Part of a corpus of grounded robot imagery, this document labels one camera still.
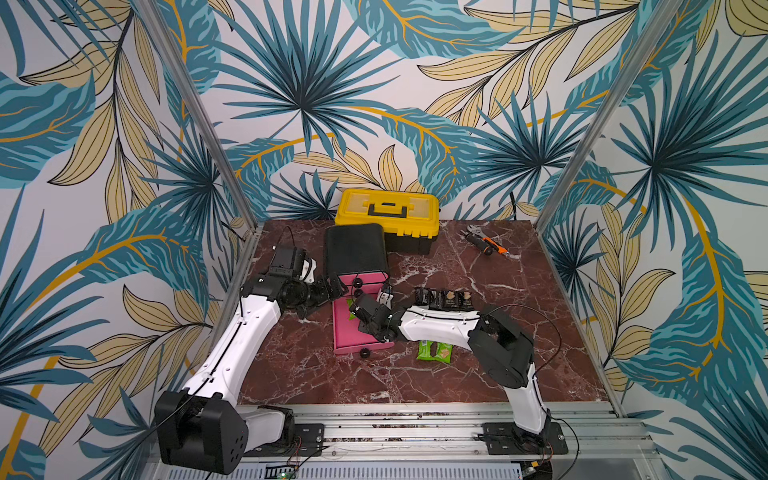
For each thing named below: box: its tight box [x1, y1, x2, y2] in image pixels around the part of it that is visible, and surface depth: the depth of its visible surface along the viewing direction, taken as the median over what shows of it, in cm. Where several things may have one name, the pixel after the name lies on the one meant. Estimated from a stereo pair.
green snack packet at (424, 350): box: [416, 340, 434, 361], surface depth 87 cm
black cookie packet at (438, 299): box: [428, 288, 447, 311], surface depth 99 cm
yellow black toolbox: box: [335, 189, 440, 254], surface depth 103 cm
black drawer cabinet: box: [326, 224, 388, 275], surface depth 93 cm
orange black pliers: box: [466, 224, 511, 258], surface depth 116 cm
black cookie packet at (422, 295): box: [414, 286, 431, 305], surface depth 100 cm
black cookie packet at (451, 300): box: [444, 290, 460, 311], surface depth 100 cm
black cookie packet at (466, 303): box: [459, 291, 475, 312], surface depth 99 cm
